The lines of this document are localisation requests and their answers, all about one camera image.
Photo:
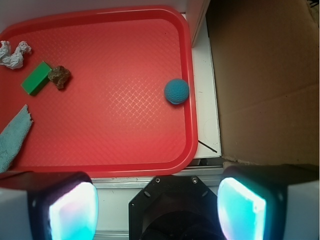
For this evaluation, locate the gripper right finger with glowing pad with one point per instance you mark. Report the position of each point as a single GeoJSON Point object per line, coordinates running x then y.
{"type": "Point", "coordinates": [270, 202]}

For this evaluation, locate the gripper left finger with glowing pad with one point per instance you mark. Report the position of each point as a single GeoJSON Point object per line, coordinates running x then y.
{"type": "Point", "coordinates": [47, 206]}

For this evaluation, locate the brown rough rock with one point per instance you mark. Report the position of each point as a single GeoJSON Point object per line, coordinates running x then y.
{"type": "Point", "coordinates": [59, 76]}

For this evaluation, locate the light blue cloth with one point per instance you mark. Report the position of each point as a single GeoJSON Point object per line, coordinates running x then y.
{"type": "Point", "coordinates": [13, 136]}

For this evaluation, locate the green rectangular block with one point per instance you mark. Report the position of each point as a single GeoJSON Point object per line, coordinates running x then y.
{"type": "Point", "coordinates": [37, 79]}

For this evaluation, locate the red plastic tray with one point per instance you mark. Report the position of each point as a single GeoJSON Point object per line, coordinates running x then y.
{"type": "Point", "coordinates": [111, 119]}

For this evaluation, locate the blue dimpled golf ball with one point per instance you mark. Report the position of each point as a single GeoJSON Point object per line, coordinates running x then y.
{"type": "Point", "coordinates": [176, 91]}

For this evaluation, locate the crumpled white paper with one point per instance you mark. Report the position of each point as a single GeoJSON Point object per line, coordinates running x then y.
{"type": "Point", "coordinates": [13, 60]}

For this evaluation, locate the brown cardboard box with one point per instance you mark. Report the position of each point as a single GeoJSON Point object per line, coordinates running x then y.
{"type": "Point", "coordinates": [267, 75]}

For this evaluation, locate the black octagonal mount plate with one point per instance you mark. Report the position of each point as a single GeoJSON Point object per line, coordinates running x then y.
{"type": "Point", "coordinates": [174, 208]}

